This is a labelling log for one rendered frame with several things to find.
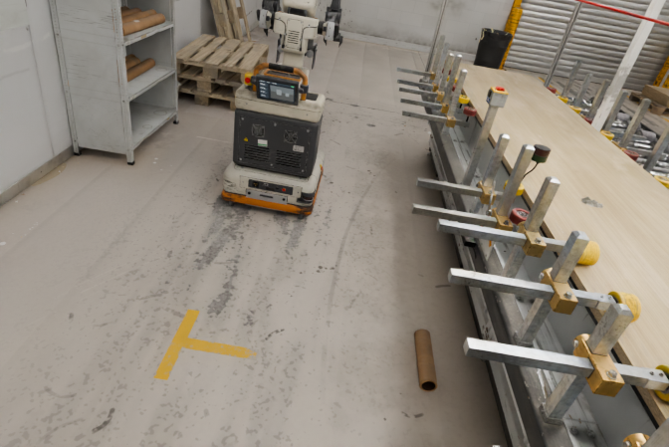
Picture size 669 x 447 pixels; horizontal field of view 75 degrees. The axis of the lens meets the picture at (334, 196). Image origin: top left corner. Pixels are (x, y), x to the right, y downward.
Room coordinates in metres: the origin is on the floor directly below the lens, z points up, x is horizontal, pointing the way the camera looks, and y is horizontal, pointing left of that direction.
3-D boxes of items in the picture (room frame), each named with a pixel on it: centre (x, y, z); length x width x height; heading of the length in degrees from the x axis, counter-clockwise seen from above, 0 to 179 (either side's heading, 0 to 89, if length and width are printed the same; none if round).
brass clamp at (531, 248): (1.23, -0.66, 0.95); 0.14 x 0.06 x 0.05; 1
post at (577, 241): (1.01, -0.67, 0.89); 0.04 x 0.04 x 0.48; 1
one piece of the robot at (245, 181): (2.47, 0.43, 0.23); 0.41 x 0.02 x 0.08; 89
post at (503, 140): (1.76, -0.66, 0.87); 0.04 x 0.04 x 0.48; 1
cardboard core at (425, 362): (1.45, -0.57, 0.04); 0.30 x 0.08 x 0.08; 1
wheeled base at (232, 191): (2.79, 0.44, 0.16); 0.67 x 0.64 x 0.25; 179
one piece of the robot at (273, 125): (2.70, 0.45, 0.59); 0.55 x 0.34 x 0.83; 89
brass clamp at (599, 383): (0.73, -0.67, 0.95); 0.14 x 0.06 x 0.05; 1
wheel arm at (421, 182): (1.72, -0.56, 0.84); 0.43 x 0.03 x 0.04; 91
